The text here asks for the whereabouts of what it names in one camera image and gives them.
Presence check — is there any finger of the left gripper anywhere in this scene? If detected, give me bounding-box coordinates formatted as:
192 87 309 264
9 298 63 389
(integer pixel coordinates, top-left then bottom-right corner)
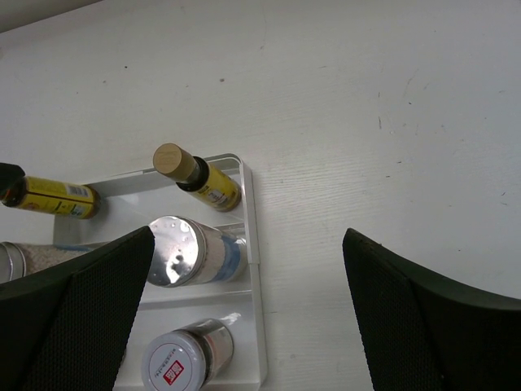
0 163 24 195

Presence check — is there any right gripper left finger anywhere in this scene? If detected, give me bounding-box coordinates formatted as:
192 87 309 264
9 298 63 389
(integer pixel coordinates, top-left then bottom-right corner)
1 226 155 390

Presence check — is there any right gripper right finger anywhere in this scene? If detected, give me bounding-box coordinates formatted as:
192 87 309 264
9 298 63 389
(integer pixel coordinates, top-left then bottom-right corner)
343 228 520 390

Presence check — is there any yellow sauce bottle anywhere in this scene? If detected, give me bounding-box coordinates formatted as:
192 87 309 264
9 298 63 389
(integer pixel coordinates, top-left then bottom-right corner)
1 176 101 219
152 143 242 212

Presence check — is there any blue-label silver-cap jar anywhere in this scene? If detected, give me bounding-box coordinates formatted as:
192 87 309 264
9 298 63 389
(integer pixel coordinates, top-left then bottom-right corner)
1 242 93 283
147 216 247 288

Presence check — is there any brown spice jar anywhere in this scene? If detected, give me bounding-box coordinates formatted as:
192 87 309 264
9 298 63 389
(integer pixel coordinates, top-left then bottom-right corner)
141 319 234 390

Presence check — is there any white tiered organizer tray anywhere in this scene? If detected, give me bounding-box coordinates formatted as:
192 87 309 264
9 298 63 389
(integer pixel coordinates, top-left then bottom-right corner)
53 153 268 390

